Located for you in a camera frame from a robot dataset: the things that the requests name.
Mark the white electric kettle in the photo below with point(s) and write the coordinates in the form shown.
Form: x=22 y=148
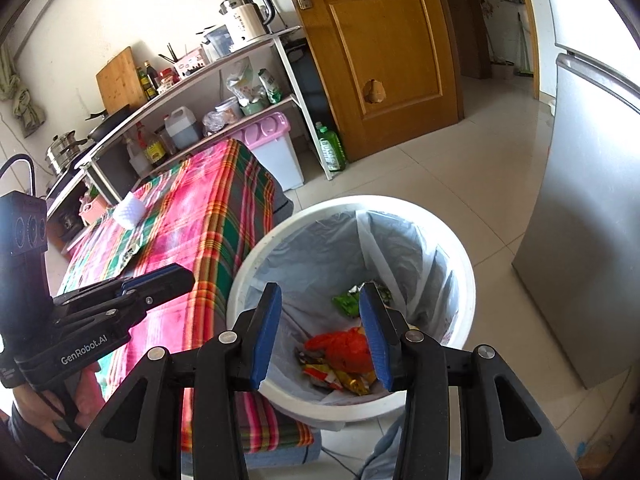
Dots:
x=245 y=17

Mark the pink chopstick holder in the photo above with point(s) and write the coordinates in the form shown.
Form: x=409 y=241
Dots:
x=192 y=62

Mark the grey refrigerator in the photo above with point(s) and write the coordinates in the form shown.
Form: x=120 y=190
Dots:
x=585 y=210

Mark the white plastic bottle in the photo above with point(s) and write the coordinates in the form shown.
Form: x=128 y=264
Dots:
x=137 y=160

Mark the person's jeans leg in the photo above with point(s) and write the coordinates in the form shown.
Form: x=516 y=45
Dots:
x=387 y=450

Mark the hanging green cloth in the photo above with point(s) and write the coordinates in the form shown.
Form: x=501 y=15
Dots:
x=22 y=95

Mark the pink-lidded white bin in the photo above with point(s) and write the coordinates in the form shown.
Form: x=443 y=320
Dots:
x=275 y=150

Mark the red plastic bag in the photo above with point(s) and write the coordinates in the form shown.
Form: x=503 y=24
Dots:
x=345 y=345

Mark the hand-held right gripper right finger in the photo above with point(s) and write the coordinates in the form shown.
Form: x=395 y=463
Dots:
x=375 y=345

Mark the dark sauce bottle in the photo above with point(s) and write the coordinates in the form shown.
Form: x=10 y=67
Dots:
x=151 y=77

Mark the small yellow snack wrapper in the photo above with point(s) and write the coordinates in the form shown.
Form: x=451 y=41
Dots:
x=320 y=372

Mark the plastic oil jug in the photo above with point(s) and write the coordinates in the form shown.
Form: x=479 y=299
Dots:
x=182 y=130

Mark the green-labelled sauce bottle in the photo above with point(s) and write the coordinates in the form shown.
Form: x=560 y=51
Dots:
x=143 y=85

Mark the low white stove shelf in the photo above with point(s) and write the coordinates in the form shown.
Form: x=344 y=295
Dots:
x=75 y=185

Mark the plaid tablecloth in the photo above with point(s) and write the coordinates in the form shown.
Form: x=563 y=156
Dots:
x=210 y=210

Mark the green bowl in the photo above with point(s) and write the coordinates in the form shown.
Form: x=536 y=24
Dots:
x=252 y=108

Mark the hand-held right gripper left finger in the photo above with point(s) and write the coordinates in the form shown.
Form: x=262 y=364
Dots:
x=265 y=340

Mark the stainless steamer pot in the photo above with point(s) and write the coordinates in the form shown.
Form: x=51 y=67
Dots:
x=65 y=152

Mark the green snack wrapper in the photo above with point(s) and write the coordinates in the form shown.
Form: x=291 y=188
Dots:
x=347 y=302

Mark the pink plastic basket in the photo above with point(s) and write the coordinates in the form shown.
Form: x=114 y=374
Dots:
x=94 y=210

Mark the black induction cooker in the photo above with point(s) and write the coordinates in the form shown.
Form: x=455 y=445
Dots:
x=65 y=180

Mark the long yellow snack wrapper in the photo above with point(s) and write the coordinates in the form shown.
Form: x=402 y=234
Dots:
x=356 y=384

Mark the black appliance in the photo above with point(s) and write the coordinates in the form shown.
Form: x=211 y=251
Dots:
x=310 y=85

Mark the clear plastic container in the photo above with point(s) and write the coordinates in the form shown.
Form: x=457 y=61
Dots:
x=220 y=42

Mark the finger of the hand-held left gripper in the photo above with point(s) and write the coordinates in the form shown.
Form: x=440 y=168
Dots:
x=160 y=280
x=115 y=317

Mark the wooden cutting board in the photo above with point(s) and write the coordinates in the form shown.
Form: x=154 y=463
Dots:
x=120 y=80

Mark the grey trash bag liner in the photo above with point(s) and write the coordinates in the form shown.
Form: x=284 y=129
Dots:
x=320 y=250

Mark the yellow-labelled soy sauce bottle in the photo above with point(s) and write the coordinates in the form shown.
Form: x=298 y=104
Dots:
x=155 y=150

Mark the wooden door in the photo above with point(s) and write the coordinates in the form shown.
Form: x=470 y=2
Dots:
x=380 y=60

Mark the white kitchen shelf rack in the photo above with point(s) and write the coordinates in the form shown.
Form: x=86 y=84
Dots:
x=200 y=82

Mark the green detergent bottle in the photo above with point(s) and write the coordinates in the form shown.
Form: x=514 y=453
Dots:
x=331 y=150

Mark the red sauce jar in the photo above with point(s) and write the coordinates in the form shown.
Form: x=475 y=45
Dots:
x=169 y=77

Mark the white trash bin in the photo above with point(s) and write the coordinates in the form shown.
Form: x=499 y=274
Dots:
x=450 y=240

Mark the person's left hand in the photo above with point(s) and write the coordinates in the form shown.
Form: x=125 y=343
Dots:
x=35 y=420

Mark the black frying pan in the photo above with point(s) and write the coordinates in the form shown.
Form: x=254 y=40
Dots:
x=112 y=120

